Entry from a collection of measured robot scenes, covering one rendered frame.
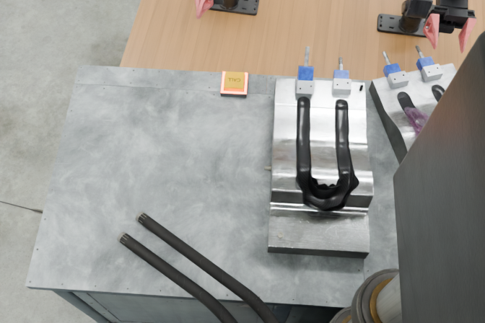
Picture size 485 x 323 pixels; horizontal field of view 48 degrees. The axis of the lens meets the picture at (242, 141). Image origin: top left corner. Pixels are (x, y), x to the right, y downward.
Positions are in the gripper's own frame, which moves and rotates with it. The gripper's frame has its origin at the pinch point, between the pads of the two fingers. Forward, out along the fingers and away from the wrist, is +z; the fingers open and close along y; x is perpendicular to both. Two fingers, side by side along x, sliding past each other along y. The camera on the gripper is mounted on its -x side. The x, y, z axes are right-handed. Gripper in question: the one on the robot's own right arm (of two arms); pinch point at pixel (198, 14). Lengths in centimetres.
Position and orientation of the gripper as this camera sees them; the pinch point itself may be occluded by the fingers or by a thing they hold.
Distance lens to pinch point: 137.2
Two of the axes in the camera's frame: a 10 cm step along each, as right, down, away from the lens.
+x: 0.0, 4.3, 9.0
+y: 9.9, 1.4, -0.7
